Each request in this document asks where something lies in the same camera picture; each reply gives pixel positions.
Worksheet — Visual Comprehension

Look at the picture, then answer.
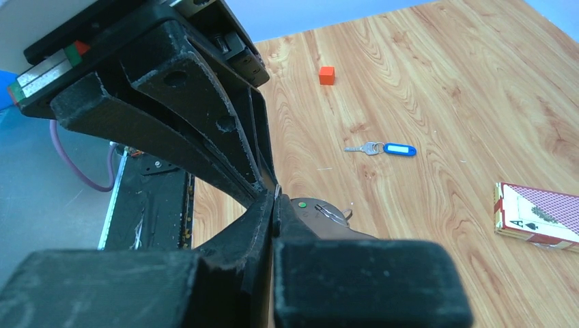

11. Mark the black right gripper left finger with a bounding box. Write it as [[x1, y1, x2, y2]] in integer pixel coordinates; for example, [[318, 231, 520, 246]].
[[1, 192, 274, 327]]

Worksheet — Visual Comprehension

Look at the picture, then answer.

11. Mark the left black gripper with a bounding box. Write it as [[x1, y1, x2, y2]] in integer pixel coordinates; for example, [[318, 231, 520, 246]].
[[9, 1, 277, 206]]

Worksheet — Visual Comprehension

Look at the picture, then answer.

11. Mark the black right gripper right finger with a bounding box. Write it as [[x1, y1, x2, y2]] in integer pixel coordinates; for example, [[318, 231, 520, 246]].
[[272, 195, 473, 327]]

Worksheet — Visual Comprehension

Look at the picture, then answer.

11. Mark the metal key organizer red handle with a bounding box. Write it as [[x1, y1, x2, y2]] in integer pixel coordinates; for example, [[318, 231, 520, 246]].
[[291, 197, 376, 240]]

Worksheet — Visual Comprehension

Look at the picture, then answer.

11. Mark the blue tag key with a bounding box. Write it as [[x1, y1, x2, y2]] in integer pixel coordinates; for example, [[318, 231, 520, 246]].
[[343, 141, 417, 157]]

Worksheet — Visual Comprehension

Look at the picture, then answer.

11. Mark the small red cube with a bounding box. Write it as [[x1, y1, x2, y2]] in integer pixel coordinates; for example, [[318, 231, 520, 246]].
[[318, 66, 336, 85]]

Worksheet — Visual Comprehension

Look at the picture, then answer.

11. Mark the playing card box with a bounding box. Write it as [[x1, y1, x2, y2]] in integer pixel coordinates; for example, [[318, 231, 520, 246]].
[[494, 182, 578, 253]]

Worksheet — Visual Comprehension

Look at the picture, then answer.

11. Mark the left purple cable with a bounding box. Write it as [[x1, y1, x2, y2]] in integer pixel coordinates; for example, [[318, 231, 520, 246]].
[[48, 119, 119, 193]]

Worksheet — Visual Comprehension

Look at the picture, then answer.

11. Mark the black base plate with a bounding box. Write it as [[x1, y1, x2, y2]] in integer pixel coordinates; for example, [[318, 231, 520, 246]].
[[97, 146, 195, 251]]

